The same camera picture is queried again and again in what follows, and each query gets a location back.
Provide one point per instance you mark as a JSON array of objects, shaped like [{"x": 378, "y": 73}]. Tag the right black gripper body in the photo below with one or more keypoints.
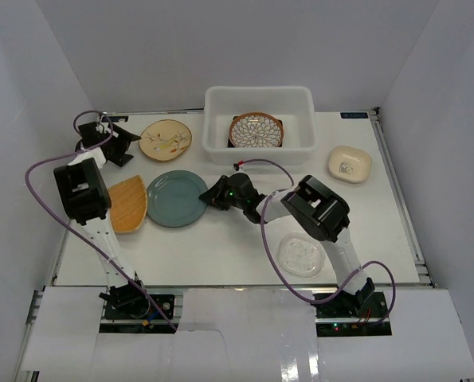
[{"x": 233, "y": 202}]

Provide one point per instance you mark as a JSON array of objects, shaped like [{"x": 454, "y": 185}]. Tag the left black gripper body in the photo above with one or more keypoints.
[{"x": 119, "y": 140}]

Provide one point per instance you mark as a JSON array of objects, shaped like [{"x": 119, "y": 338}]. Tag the floral round bowl plate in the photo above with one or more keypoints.
[{"x": 255, "y": 129}]

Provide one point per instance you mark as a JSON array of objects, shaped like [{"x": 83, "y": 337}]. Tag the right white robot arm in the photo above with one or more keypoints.
[{"x": 320, "y": 212}]

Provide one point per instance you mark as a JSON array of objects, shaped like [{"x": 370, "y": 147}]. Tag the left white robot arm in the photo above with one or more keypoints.
[{"x": 86, "y": 200}]

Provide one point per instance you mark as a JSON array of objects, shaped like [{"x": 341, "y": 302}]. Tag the white plastic bin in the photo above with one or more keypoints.
[{"x": 292, "y": 105}]

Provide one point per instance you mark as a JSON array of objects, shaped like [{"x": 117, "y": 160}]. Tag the beige bird painted plate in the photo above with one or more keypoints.
[{"x": 165, "y": 140}]

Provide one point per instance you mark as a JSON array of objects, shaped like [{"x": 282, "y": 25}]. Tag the teal round plate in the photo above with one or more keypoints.
[{"x": 173, "y": 199}]

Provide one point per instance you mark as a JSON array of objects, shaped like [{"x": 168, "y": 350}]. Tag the orange woven fan plate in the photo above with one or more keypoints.
[{"x": 129, "y": 205}]

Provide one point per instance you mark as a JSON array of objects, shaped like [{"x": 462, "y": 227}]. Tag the clear glass plate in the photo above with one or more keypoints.
[{"x": 300, "y": 255}]

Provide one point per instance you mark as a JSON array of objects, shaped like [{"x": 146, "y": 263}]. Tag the cream panda dish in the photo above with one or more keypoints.
[{"x": 349, "y": 164}]

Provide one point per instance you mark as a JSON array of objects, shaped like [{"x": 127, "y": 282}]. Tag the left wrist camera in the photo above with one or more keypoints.
[{"x": 105, "y": 129}]

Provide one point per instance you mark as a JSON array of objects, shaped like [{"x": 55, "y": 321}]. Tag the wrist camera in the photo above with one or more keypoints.
[
  {"x": 105, "y": 129},
  {"x": 239, "y": 167}
]

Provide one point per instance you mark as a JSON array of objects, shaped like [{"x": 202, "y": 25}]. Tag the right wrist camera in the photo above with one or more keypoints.
[{"x": 239, "y": 167}]

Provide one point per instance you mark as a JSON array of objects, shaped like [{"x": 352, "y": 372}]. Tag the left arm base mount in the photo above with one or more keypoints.
[{"x": 127, "y": 311}]

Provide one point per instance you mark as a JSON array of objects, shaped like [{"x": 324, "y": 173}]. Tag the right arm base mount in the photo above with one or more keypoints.
[{"x": 335, "y": 320}]

